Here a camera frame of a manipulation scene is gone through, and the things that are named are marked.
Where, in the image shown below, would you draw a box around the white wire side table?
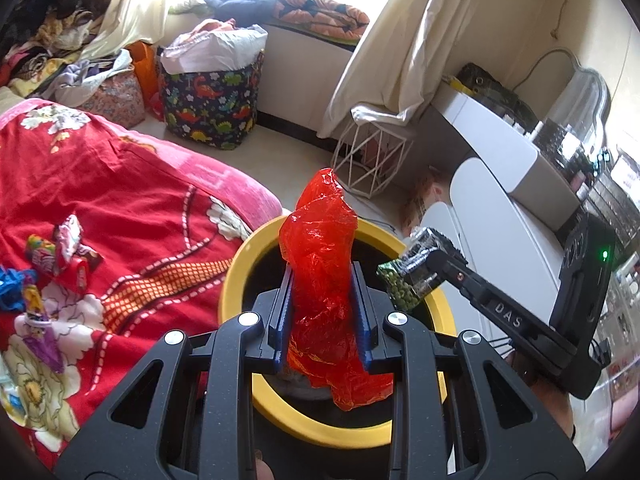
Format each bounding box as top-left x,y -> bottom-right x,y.
330,105 -> 416,198

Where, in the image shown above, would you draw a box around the dinosaur print basket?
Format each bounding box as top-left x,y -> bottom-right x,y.
159,50 -> 266,151

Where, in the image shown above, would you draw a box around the pile of dark clothes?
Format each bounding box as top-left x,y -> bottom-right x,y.
0,0 -> 121,96

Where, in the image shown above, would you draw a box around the arched mirror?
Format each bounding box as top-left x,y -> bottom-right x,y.
555,47 -> 612,131

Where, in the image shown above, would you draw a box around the dark handbag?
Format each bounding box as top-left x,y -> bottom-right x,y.
457,62 -> 538,126

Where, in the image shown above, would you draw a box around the black bin yellow rim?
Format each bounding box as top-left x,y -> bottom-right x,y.
218,215 -> 457,448

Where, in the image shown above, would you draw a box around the dark jacket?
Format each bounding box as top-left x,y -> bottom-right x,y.
202,0 -> 291,23

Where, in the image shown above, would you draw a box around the red snack wrapper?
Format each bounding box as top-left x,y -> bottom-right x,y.
60,247 -> 103,293

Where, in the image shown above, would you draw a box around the colourful candy wrapper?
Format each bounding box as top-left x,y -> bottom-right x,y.
25,234 -> 63,276

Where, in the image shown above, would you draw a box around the white pink snack wrapper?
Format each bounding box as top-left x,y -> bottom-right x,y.
54,214 -> 86,261

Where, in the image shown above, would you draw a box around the white laundry bag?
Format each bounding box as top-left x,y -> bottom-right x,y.
160,24 -> 269,75

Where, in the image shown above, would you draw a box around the yellow small box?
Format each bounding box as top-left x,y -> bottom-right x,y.
442,76 -> 473,96

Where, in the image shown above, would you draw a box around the orange bag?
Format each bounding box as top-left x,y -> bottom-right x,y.
125,40 -> 163,121

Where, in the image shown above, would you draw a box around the red floral blanket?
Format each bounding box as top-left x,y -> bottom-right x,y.
0,99 -> 283,466

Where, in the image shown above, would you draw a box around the pale purple clothes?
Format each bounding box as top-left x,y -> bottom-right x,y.
52,49 -> 133,106

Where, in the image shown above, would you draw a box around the group of cosmetic items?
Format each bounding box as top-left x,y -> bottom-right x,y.
530,117 -> 640,261

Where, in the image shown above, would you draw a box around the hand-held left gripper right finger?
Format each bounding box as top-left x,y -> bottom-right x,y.
349,259 -> 587,480

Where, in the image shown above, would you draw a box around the pink orange cloth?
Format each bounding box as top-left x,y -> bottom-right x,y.
190,18 -> 238,36

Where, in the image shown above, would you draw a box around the floral pink bag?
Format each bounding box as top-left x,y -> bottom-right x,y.
80,70 -> 147,130

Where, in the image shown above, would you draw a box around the green peas snack packet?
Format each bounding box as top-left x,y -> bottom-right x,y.
376,226 -> 453,311

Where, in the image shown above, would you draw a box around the orange patterned quilt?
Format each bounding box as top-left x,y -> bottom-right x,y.
272,0 -> 371,41

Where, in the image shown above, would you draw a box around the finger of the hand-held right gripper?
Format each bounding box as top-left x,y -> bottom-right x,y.
427,249 -> 561,346

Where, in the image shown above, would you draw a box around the cream curtain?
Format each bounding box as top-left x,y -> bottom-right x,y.
80,0 -> 211,61
317,0 -> 526,138

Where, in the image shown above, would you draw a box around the white rounded chair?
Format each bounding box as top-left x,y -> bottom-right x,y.
417,157 -> 576,346

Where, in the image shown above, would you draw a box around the pale green cloth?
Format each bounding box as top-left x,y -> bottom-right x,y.
167,2 -> 211,16

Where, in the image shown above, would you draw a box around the red plastic bag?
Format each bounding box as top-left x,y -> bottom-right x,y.
279,166 -> 396,412

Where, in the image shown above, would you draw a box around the blue plastic wrapper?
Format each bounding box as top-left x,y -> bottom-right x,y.
0,266 -> 38,313

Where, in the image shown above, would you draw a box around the purple snack wrapper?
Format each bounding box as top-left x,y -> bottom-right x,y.
17,282 -> 66,375

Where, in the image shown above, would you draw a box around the person's right forearm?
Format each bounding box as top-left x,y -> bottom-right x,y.
505,350 -> 576,441

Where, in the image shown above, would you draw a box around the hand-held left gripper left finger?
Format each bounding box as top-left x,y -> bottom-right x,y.
52,264 -> 297,480

